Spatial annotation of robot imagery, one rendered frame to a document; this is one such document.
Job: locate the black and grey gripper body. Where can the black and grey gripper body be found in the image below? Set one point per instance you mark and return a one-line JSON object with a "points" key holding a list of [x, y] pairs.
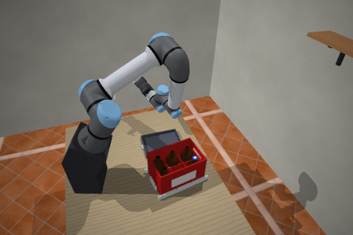
{"points": [[145, 88]]}

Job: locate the red bottle crate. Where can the red bottle crate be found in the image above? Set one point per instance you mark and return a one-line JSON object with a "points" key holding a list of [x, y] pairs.
{"points": [[180, 174]]}

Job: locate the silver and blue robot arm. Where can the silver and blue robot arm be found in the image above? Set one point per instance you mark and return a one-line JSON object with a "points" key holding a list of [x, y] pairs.
{"points": [[105, 114]]}

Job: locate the brown glass bottle with blue cap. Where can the brown glass bottle with blue cap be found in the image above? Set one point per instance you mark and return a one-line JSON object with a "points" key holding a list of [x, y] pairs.
{"points": [[194, 160]]}

